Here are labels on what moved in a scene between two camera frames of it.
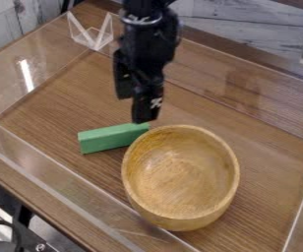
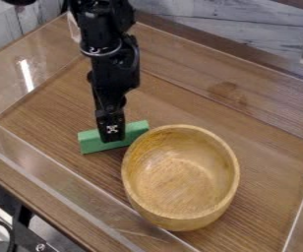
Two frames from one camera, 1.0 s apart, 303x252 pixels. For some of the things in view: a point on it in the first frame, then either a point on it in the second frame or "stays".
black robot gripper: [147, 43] to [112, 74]
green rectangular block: [99, 138] stays
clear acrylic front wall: [92, 206] stays
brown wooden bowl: [180, 173] stays
